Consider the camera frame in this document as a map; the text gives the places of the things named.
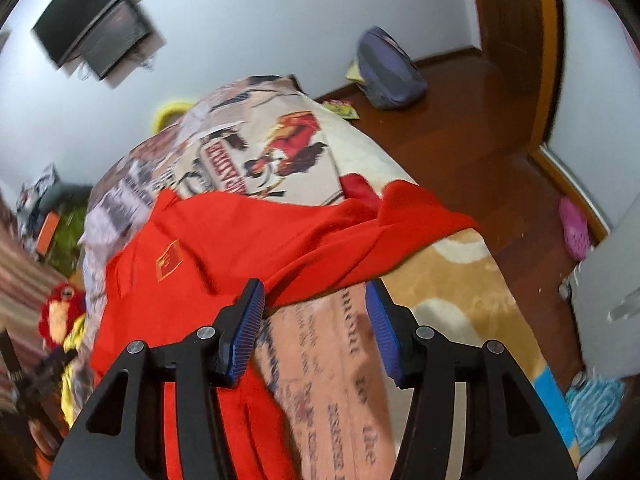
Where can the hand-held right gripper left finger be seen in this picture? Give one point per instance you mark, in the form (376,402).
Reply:
(246,330)

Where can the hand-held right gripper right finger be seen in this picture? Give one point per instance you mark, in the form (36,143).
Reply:
(384,332)

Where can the red shirt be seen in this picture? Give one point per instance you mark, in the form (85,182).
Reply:
(250,240)

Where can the red yellow parrot plush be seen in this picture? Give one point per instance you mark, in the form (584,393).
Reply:
(62,310)

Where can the striped curtain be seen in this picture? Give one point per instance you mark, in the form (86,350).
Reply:
(20,280)

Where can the orange box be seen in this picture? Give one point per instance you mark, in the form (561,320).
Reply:
(49,232)

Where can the green bag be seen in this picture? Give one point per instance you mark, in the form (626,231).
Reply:
(70,230)

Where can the printed blanket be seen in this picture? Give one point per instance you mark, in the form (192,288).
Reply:
(300,160)

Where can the pink slipper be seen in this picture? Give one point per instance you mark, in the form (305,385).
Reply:
(572,225)

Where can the blue striped cloth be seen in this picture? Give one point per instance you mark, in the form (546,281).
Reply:
(592,410)

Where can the colourful snack packet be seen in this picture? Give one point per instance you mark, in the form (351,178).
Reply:
(342,109)

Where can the white cabinet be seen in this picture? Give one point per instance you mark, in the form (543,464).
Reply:
(610,280)

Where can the yellow paper sheet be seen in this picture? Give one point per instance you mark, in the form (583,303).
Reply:
(354,71)

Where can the wooden door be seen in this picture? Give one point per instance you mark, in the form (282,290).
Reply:
(510,35)

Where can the black wall television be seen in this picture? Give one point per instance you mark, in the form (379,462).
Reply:
(90,15)

